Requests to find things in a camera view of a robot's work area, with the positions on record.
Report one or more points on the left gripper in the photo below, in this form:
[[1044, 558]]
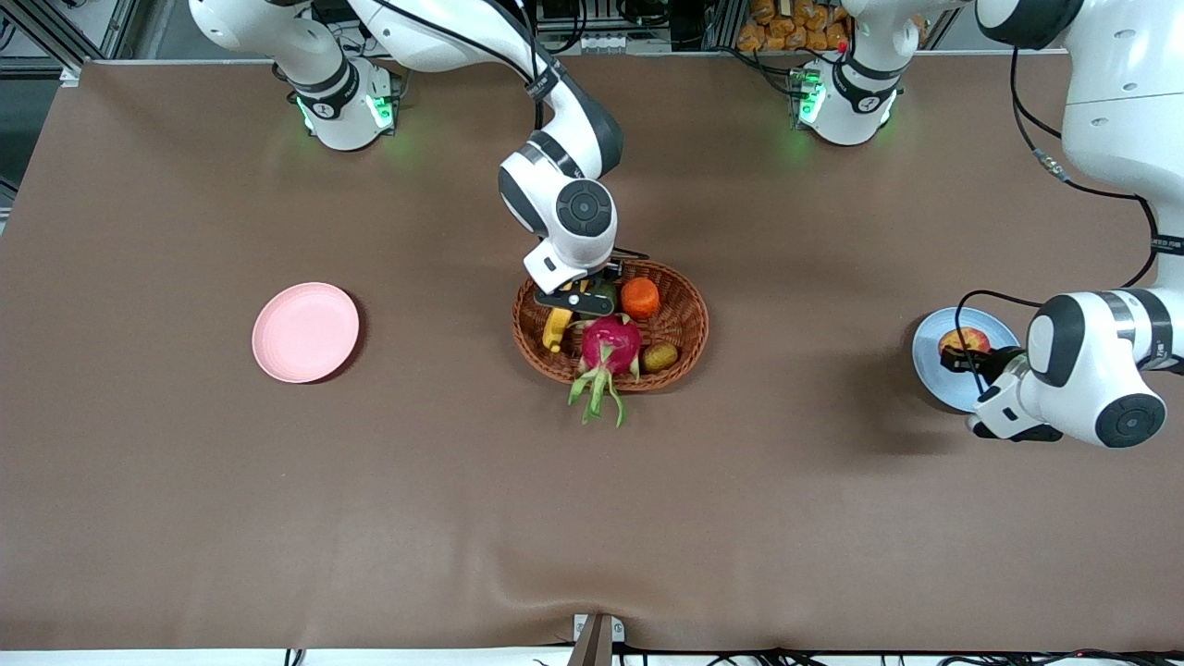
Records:
[[982, 361]]

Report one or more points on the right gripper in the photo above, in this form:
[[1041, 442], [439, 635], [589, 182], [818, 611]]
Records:
[[603, 285]]

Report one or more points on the yellow banana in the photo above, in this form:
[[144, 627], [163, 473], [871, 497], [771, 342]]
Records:
[[557, 328]]

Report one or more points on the red yellow apple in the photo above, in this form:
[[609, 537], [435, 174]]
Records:
[[964, 339]]

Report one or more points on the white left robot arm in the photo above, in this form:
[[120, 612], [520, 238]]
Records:
[[1110, 111]]

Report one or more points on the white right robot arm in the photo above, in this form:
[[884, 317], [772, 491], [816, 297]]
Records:
[[462, 37]]

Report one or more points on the green avocado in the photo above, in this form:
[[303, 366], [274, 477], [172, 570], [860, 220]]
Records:
[[608, 301]]

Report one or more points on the orange tangerine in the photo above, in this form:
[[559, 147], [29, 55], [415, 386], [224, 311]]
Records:
[[640, 298]]

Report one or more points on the pink dragon fruit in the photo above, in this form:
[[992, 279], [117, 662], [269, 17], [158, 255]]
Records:
[[610, 344]]

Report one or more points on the blue plate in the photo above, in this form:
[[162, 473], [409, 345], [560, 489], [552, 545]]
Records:
[[930, 370]]

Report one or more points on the brown green kiwi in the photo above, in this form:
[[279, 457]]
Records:
[[660, 357]]

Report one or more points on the brown wicker basket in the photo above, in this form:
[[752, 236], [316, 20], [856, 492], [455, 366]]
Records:
[[689, 319]]

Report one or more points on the brown table cloth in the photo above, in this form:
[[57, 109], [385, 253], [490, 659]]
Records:
[[592, 518]]

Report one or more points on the grey control box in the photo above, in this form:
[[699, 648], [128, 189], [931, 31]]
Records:
[[601, 32]]

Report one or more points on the pink plate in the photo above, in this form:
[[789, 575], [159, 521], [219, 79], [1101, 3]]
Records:
[[305, 333]]

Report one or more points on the metal table edge bracket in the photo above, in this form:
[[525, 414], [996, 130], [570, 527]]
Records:
[[594, 640]]

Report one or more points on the silver aluminium frame profile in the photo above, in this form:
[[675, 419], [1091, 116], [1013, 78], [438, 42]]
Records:
[[55, 37]]

